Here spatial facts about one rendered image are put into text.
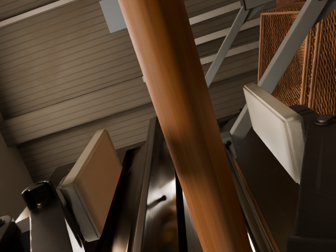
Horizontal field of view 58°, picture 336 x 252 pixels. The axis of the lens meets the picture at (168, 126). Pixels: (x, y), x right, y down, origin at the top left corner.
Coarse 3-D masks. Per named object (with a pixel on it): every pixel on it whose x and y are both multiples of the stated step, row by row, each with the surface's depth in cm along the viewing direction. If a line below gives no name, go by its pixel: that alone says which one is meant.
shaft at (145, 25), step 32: (128, 0) 13; (160, 0) 13; (160, 32) 14; (160, 64) 14; (192, 64) 14; (160, 96) 15; (192, 96) 15; (192, 128) 15; (192, 160) 16; (224, 160) 16; (192, 192) 17; (224, 192) 17; (224, 224) 17
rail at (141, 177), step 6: (150, 120) 166; (150, 126) 155; (144, 150) 128; (144, 156) 121; (144, 162) 116; (144, 168) 111; (138, 186) 100; (138, 192) 96; (138, 198) 92; (138, 204) 89; (138, 210) 86; (132, 216) 85; (132, 222) 82; (132, 228) 79; (132, 234) 77; (132, 240) 74; (132, 246) 72
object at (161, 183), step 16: (160, 128) 161; (160, 144) 142; (160, 160) 127; (144, 176) 104; (160, 176) 115; (144, 192) 94; (160, 192) 105; (144, 208) 85; (160, 208) 97; (144, 224) 79; (160, 224) 90; (176, 224) 105; (144, 240) 74; (160, 240) 84; (176, 240) 96
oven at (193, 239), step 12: (132, 144) 182; (120, 156) 170; (60, 168) 183; (120, 180) 148; (180, 192) 133; (180, 204) 124; (108, 216) 119; (180, 216) 117; (180, 228) 110; (192, 228) 129; (84, 240) 105; (96, 240) 104; (180, 240) 104; (192, 240) 118
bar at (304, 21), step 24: (240, 0) 94; (264, 0) 91; (312, 0) 47; (240, 24) 94; (312, 24) 48; (288, 48) 50; (264, 72) 52; (240, 120) 54; (240, 192) 39; (264, 240) 30
